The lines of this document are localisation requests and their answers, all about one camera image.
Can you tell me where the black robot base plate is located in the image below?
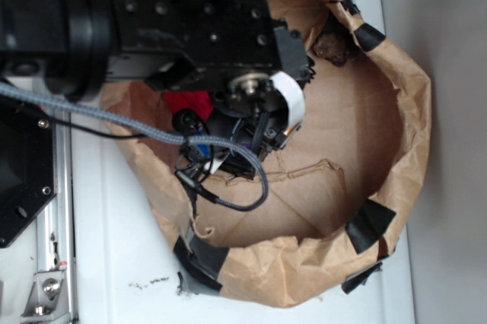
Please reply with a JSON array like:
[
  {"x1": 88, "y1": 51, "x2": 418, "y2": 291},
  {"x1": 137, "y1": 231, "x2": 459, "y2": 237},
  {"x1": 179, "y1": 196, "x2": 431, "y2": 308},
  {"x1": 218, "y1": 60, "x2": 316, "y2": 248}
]
[{"x1": 1, "y1": 96, "x2": 56, "y2": 249}]

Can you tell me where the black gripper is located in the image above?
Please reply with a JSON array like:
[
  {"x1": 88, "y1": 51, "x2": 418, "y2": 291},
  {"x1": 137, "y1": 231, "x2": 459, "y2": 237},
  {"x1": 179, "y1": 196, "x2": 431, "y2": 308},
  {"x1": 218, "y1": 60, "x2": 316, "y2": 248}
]
[{"x1": 172, "y1": 72, "x2": 304, "y2": 160}]

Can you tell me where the brown paper bag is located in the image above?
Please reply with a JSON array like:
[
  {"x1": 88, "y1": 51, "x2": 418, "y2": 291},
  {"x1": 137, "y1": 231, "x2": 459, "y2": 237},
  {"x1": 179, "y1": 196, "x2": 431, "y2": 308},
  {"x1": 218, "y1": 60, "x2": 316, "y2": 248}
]
[{"x1": 118, "y1": 0, "x2": 431, "y2": 308}]

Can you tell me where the brown rock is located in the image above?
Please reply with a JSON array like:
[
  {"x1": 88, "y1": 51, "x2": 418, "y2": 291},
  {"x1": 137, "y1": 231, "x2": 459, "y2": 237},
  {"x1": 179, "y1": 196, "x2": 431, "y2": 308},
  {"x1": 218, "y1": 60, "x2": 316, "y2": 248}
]
[{"x1": 311, "y1": 33, "x2": 359, "y2": 67}]

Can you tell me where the aluminium rail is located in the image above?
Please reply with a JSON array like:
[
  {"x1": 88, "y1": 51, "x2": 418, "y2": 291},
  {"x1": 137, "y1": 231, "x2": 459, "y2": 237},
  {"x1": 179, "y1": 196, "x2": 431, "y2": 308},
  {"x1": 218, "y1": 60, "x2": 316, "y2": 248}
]
[{"x1": 35, "y1": 125, "x2": 78, "y2": 323}]

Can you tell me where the metal corner bracket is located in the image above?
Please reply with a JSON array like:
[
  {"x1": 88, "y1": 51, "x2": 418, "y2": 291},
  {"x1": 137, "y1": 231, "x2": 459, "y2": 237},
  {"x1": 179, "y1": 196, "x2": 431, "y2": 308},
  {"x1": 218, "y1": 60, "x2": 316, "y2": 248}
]
[{"x1": 21, "y1": 271, "x2": 69, "y2": 323}]

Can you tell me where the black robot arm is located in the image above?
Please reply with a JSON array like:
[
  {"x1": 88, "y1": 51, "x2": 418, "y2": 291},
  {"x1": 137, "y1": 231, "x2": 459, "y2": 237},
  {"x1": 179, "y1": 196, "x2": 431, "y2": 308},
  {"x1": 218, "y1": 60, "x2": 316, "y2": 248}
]
[{"x1": 1, "y1": 0, "x2": 311, "y2": 176}]

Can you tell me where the black box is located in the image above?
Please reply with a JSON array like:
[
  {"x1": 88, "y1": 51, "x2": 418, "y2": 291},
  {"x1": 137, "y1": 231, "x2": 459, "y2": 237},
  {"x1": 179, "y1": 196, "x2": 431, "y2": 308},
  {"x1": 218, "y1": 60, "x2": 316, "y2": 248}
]
[{"x1": 219, "y1": 155, "x2": 256, "y2": 179}]

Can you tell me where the white ribbon cable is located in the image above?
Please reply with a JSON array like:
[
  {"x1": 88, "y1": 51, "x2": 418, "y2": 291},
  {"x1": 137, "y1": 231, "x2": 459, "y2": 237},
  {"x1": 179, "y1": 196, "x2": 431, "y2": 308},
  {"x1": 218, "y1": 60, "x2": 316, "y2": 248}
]
[{"x1": 269, "y1": 71, "x2": 307, "y2": 129}]

